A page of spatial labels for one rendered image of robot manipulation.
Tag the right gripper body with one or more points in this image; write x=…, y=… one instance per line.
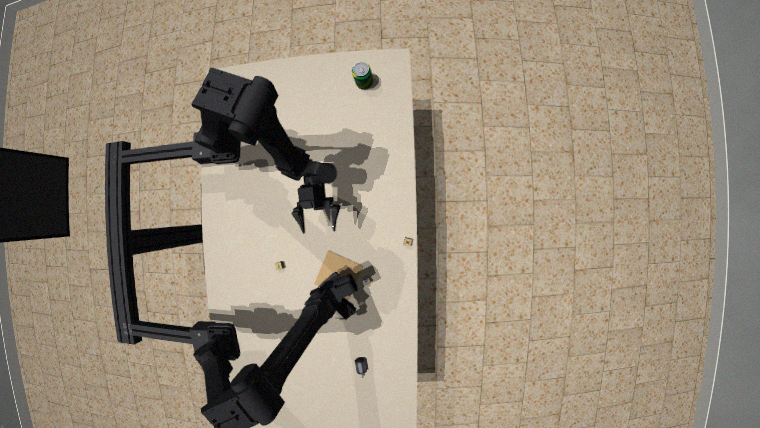
x=330, y=279

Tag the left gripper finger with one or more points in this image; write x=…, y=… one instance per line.
x=297, y=215
x=334, y=215

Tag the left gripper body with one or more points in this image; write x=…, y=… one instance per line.
x=321, y=205

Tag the tan flat mat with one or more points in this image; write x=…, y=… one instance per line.
x=336, y=263

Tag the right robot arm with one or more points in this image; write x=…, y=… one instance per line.
x=248, y=405

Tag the green soda can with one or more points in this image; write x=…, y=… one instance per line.
x=362, y=75

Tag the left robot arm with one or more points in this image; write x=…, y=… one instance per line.
x=248, y=101

